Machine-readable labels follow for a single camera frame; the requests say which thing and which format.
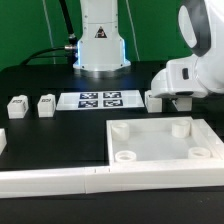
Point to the white square table top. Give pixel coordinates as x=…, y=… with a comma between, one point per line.
x=161, y=139

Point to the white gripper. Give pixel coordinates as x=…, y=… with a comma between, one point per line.
x=178, y=79

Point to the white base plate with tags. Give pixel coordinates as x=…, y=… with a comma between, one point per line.
x=99, y=100

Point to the white U-shaped obstacle fence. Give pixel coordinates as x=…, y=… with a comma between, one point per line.
x=113, y=177

